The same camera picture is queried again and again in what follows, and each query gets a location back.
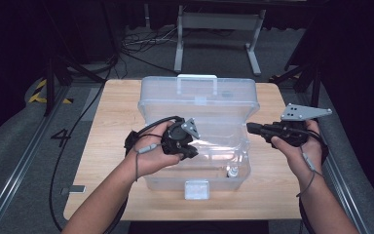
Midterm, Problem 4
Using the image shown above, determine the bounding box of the grey wrist cord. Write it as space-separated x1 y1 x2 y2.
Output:
296 151 326 199
133 143 161 182

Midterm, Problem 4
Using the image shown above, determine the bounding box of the person's right hand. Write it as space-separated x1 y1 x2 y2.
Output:
271 119 324 187

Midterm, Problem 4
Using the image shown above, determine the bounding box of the small white bottle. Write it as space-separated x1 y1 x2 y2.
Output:
226 165 240 179

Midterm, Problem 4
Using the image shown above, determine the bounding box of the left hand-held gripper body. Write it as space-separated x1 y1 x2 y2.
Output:
160 116 202 157

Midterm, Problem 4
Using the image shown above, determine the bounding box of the aluminium floor rail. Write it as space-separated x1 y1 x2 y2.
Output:
296 90 374 234
0 85 71 234

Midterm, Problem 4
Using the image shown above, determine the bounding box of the clear plastic storage box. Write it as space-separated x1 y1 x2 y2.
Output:
137 73 261 201

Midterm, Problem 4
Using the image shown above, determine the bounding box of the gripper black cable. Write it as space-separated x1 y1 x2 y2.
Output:
299 128 331 164
124 114 185 158

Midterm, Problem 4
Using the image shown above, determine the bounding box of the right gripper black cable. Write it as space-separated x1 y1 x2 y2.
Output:
299 128 331 164

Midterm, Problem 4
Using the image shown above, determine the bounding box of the person's dark clothing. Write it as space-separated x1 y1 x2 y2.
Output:
127 219 270 234

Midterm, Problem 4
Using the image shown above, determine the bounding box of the grey-legged desk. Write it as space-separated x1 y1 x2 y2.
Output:
173 4 268 77

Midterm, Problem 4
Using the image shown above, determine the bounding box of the yellow black floor tape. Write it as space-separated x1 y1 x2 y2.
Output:
27 78 75 105

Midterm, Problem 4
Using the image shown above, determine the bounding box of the tangle of floor cables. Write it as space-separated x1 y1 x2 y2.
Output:
120 26 189 82

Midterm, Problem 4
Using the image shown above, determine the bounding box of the person's left hand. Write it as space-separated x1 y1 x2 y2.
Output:
126 121 183 178

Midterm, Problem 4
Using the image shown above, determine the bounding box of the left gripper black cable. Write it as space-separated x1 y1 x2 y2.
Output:
124 114 185 158

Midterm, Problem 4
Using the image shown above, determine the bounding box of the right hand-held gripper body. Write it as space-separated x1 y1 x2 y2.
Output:
265 102 333 148

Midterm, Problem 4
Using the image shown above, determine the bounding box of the black tripod stand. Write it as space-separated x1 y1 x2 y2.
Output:
268 60 323 111
41 48 107 118

